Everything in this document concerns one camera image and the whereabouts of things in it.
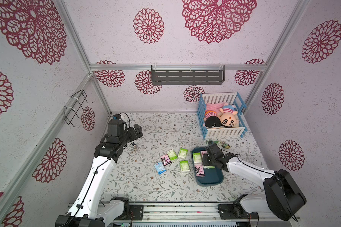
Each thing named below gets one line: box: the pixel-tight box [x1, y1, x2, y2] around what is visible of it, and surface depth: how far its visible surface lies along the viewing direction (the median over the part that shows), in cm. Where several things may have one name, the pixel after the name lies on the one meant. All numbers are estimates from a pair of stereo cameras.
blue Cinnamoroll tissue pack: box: [153, 161, 167, 175], surface depth 89 cm
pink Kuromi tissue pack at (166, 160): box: [160, 154, 172, 166], surface depth 92 cm
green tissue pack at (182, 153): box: [177, 148, 189, 160], surface depth 96 cm
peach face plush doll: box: [218, 102, 240, 128], surface depth 104 cm
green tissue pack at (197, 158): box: [192, 152, 203, 165], surface depth 90 cm
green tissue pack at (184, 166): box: [179, 160, 190, 173], surface depth 89 cm
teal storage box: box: [190, 146, 225, 187], surface depth 87 cm
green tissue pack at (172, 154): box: [166, 149, 179, 161], surface depth 94 cm
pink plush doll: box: [204, 102, 225, 119], surface depth 114 cm
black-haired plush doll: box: [204, 115, 223, 128], surface depth 101 cm
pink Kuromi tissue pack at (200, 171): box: [195, 164, 206, 178], surface depth 87 cm
